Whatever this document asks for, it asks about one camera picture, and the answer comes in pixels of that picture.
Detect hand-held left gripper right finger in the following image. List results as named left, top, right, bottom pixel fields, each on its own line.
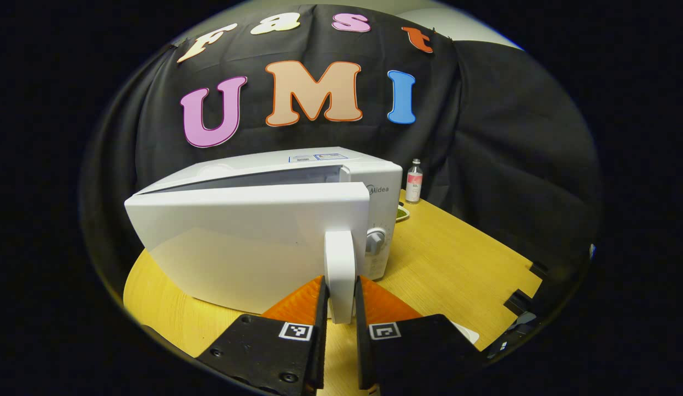
left=354, top=274, right=485, bottom=391

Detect small clear bottle pink label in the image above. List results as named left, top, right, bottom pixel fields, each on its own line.
left=405, top=158, right=424, bottom=204

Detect white microwave oven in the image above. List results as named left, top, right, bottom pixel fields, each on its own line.
left=124, top=146, right=404, bottom=325

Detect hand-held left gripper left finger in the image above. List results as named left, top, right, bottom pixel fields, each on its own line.
left=195, top=274, right=331, bottom=396

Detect black backdrop cloth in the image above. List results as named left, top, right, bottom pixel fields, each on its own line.
left=80, top=3, right=603, bottom=309

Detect white plate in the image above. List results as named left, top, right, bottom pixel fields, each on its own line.
left=450, top=321, right=480, bottom=345

